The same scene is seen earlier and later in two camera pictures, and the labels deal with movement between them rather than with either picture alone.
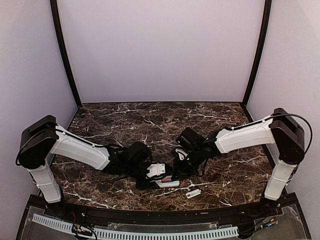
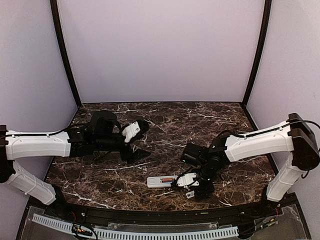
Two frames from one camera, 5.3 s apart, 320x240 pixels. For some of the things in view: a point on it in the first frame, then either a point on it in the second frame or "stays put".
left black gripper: x=147 y=185 to x=134 y=156
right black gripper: x=179 y=172 to x=205 y=192
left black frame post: x=64 y=52 stays put
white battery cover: x=193 y=193 stays put
